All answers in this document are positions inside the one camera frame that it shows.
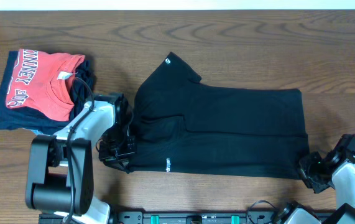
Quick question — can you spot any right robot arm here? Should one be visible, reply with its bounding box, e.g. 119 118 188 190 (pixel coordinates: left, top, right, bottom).
271 134 355 224

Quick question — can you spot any black mounting rail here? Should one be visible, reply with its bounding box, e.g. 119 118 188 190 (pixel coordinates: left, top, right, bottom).
39 211 333 224

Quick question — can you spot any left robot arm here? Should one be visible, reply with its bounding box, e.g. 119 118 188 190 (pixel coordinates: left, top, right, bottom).
25 93 137 223

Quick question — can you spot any red folded t-shirt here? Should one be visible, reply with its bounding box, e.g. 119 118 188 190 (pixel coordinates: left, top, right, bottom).
5 49 85 121

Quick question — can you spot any navy folded t-shirt stack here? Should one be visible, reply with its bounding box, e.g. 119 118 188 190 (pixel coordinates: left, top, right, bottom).
0 50 94 135

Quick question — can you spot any black t-shirt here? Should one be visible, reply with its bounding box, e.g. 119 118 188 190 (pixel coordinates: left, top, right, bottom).
127 53 310 179

